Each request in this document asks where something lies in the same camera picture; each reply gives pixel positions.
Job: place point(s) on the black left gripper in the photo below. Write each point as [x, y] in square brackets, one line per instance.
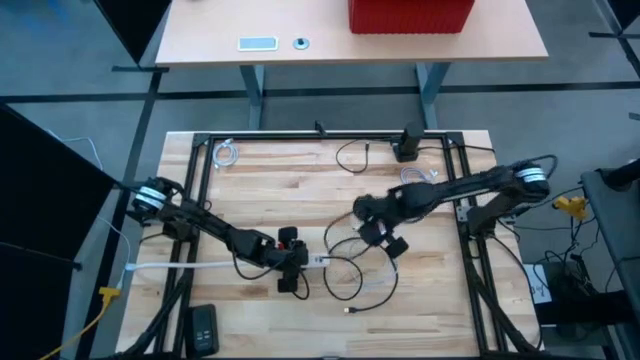
[292, 257]

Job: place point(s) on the beige desk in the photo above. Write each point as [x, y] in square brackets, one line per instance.
[350, 47]

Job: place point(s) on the red storage bin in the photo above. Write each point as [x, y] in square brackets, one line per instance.
[410, 17]

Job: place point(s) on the white power strip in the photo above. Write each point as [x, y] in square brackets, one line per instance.
[319, 260]

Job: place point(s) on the white paper card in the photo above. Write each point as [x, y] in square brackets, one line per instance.
[540, 292]

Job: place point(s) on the grey side table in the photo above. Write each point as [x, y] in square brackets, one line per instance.
[612, 225]

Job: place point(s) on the small black clip mount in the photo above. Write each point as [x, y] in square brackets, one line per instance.
[320, 130]

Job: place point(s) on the round desk grommet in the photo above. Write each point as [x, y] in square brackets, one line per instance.
[300, 43]

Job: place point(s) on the yellow connector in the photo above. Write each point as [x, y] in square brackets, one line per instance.
[570, 205]

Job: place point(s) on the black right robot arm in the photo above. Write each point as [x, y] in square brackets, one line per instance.
[465, 190]

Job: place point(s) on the black aluminium table frame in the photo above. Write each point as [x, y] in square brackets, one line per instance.
[290, 135]

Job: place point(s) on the black partition panel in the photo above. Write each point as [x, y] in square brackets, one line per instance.
[627, 7]
[135, 25]
[40, 225]

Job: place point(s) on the black cylinder bar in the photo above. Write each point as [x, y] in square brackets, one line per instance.
[625, 174]

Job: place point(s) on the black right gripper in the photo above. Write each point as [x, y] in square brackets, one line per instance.
[372, 235]

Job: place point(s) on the black charging tower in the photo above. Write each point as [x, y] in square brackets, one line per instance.
[407, 142]

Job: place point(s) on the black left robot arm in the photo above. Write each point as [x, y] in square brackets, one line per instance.
[210, 227]

